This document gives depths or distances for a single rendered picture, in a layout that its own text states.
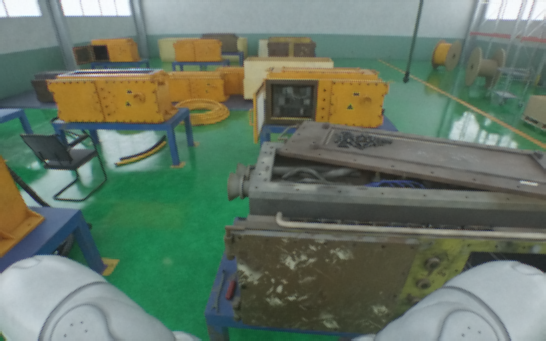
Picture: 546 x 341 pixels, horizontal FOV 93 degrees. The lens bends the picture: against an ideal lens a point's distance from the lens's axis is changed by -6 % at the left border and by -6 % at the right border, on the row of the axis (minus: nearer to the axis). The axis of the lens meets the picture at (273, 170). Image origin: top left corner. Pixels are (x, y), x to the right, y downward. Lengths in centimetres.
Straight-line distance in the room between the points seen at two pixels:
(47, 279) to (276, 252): 71
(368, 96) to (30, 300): 346
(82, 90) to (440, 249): 424
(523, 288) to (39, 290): 72
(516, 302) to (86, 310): 58
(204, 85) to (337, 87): 418
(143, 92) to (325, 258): 337
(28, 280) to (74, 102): 409
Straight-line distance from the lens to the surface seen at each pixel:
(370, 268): 112
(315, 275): 113
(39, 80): 927
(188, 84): 718
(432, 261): 118
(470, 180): 128
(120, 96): 416
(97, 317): 43
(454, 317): 43
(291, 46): 932
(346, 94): 360
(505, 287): 55
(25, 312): 55
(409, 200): 108
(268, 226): 102
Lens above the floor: 189
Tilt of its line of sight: 29 degrees down
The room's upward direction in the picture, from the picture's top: straight up
